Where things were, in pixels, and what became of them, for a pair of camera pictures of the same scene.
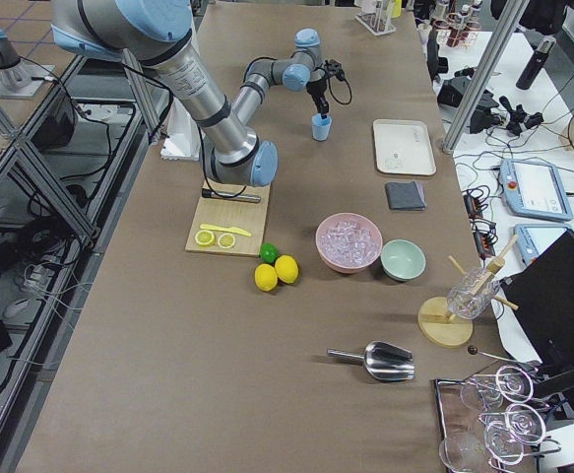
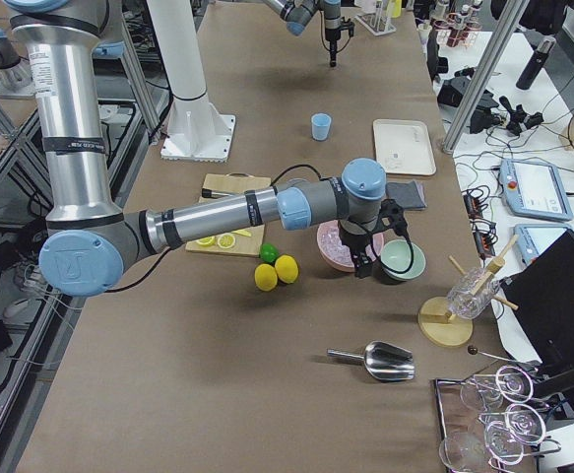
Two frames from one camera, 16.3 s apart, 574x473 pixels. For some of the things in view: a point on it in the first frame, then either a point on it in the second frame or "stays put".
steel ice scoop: (385, 360) stays put
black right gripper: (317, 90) to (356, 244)
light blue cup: (321, 127) stays put
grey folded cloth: (408, 195) stays put
